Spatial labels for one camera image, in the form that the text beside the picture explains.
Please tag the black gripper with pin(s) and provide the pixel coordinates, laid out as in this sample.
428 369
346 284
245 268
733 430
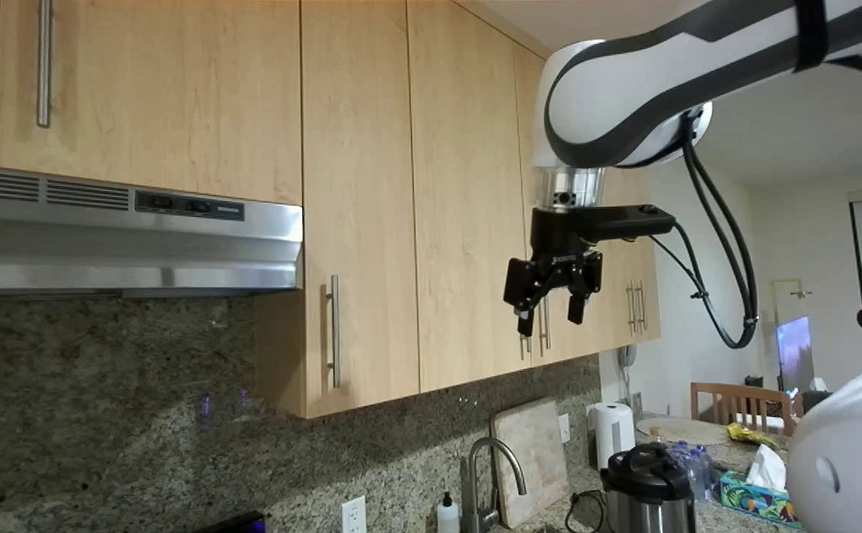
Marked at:
561 239

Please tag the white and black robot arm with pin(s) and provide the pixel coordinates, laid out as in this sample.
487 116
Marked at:
645 90

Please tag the wide wood cabinet door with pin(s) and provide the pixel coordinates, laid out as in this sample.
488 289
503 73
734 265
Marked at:
171 99

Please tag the white paper towel roll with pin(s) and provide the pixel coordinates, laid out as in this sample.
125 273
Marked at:
611 430

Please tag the curved steel faucet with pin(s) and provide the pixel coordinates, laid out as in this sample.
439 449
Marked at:
497 453

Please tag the pale stone cutting board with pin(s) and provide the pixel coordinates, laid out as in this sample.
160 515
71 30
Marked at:
537 462

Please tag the wooden chair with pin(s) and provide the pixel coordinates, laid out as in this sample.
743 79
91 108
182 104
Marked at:
742 401

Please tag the steel pot with black lid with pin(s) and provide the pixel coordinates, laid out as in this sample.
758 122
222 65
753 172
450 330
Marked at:
645 493

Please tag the clear water bottles pack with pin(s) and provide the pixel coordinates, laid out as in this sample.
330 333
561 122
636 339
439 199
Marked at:
696 469

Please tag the yellow banana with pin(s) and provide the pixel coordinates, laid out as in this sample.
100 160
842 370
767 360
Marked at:
746 434

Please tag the flat screen monitor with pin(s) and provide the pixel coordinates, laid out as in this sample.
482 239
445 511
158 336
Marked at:
793 357

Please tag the white soap bottle black cap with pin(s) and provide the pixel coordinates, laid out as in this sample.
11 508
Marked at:
448 515

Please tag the teal floral tissue box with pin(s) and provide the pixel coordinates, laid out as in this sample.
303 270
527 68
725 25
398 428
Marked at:
756 498

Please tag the stainless steel range hood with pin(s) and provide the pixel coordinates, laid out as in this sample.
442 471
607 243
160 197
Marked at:
121 246

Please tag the wooden end wall cabinet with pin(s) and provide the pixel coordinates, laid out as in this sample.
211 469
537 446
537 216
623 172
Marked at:
620 298

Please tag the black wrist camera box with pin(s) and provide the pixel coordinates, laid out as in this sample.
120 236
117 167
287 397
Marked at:
636 222

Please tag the white wall outlet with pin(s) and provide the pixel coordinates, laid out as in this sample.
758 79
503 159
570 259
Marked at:
354 515
562 428

